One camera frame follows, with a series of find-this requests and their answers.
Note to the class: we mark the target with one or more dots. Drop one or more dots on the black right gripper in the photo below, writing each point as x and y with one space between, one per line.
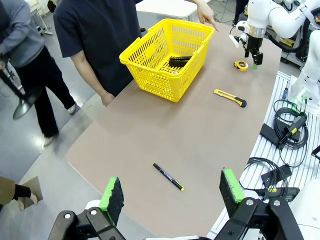
255 43

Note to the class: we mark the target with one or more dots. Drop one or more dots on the person in black T-shirt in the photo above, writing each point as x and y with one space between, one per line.
100 37

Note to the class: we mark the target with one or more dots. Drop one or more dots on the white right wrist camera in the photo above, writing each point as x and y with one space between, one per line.
233 41

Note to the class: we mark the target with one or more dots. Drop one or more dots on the yellow black utility knife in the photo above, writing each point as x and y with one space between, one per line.
228 96

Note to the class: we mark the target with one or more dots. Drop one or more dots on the person's right forearm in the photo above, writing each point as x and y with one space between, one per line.
87 72

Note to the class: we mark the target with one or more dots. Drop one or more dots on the flat black box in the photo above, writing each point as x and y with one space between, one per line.
268 132

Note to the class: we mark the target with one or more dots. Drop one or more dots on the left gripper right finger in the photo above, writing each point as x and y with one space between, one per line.
228 190

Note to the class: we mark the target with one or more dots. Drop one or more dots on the large white table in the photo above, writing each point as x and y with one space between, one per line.
170 8

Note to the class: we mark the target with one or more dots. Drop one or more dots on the yellow tape measure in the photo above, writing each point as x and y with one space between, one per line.
241 65

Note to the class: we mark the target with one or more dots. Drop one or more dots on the person's left hand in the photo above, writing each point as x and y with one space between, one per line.
206 13

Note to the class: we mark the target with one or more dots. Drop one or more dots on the black stapler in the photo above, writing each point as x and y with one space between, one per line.
178 61

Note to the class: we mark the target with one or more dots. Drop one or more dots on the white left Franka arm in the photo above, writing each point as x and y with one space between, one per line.
307 212

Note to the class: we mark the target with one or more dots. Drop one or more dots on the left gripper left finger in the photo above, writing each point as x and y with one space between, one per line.
113 197

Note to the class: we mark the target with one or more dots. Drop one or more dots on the bystander bare hand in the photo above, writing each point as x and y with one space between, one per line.
27 201

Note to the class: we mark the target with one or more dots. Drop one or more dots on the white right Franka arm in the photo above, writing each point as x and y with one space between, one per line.
280 15

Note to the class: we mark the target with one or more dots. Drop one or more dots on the black pen yellow cap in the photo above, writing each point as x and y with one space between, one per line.
167 175

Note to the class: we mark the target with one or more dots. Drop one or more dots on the black connector yellow label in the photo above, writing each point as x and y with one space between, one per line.
290 192
296 125

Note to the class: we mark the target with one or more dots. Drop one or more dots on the forearm in brown sleeve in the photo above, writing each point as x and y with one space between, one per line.
10 191

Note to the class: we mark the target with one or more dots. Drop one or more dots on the yellow plastic shopping basket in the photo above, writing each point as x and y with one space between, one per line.
150 69

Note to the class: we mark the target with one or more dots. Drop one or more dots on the brown cardboard sheet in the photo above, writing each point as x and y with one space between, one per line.
35 186

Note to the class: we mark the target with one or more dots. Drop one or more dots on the bystander in grey sweater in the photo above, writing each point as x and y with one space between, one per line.
25 32

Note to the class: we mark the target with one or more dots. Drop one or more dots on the person's right hand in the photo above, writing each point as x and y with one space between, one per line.
108 98

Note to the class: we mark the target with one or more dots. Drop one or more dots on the black metal plate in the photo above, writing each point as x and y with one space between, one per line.
271 178

